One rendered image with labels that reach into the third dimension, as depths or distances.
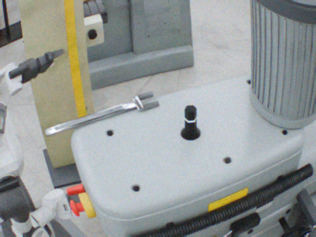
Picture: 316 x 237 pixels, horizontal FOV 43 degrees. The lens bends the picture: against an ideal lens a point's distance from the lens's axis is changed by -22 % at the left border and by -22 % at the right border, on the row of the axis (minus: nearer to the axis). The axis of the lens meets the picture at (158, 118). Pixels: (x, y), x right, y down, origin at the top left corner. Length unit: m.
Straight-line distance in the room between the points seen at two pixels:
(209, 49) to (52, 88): 1.89
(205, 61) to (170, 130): 3.31
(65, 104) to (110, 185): 2.21
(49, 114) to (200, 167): 2.26
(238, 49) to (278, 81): 3.56
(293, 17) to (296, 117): 0.26
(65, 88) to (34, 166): 0.83
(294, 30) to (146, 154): 0.38
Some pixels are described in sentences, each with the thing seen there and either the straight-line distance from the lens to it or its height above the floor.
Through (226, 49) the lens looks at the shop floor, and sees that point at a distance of 4.40.
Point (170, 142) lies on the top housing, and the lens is 0.90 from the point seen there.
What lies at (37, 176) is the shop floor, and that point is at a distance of 3.44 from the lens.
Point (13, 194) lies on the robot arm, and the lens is 1.32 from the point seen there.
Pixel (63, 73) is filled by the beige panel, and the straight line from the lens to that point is 2.88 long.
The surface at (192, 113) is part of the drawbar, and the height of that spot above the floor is 1.95.
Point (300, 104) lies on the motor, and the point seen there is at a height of 1.96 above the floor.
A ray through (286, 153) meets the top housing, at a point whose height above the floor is 1.87.
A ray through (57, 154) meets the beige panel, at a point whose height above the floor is 0.16.
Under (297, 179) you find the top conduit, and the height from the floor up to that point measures 1.80.
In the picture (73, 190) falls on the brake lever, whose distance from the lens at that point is 1.08.
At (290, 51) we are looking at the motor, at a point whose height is 2.09.
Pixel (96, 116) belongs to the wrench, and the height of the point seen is 1.90.
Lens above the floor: 2.54
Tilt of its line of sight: 44 degrees down
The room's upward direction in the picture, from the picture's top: 4 degrees counter-clockwise
